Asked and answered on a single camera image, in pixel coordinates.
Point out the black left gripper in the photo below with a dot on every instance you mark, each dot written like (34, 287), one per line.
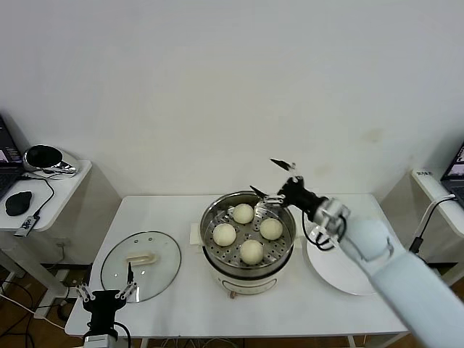
(103, 306)

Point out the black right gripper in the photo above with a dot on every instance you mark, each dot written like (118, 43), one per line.
(299, 194)

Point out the white steamed baozi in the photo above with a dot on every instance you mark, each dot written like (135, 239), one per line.
(271, 229)
(252, 252)
(243, 214)
(224, 234)

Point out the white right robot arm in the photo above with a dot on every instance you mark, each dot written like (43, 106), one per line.
(398, 275)

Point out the stainless steel steamer basket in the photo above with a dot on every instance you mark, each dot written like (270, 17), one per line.
(286, 224)

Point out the white round plate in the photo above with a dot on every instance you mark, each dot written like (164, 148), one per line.
(326, 264)

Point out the grey usb hub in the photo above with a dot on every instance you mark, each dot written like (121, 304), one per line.
(26, 226)

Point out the white side table with mouse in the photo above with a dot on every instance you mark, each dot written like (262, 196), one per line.
(61, 195)

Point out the black computer mouse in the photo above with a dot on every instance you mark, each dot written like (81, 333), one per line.
(17, 203)

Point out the shiny chrome rounded device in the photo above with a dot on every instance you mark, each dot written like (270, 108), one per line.
(54, 163)

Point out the white side table with label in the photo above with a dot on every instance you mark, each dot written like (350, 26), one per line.
(424, 188)

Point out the black laptop with pink screen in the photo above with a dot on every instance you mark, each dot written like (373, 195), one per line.
(6, 174)

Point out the black laptop with dark screen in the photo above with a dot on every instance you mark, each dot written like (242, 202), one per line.
(455, 181)

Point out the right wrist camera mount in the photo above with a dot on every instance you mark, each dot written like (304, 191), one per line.
(335, 217)

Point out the white wall socket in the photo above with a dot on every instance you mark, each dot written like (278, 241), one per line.
(61, 243)

